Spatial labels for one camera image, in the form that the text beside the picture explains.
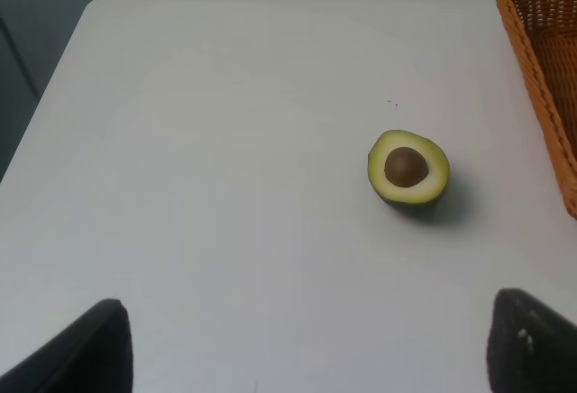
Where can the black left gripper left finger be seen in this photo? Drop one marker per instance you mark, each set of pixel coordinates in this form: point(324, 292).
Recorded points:
point(93, 354)

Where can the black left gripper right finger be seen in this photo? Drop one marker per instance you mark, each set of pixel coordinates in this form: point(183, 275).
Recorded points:
point(530, 348)

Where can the halved avocado with pit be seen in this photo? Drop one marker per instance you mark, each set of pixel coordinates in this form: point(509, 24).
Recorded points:
point(407, 170)

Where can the orange wicker basket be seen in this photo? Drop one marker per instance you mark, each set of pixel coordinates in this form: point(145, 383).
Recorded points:
point(543, 37)

